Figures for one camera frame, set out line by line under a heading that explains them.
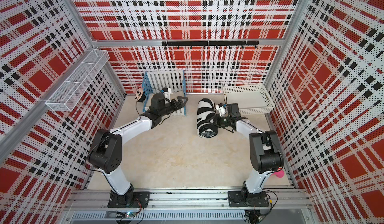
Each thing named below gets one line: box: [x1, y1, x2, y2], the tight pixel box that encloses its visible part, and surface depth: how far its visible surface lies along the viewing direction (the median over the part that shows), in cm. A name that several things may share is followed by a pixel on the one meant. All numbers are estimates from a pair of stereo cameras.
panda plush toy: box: [134, 88, 146, 103], surface depth 113 cm
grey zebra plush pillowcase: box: [196, 98, 218, 139], surface depth 91 cm
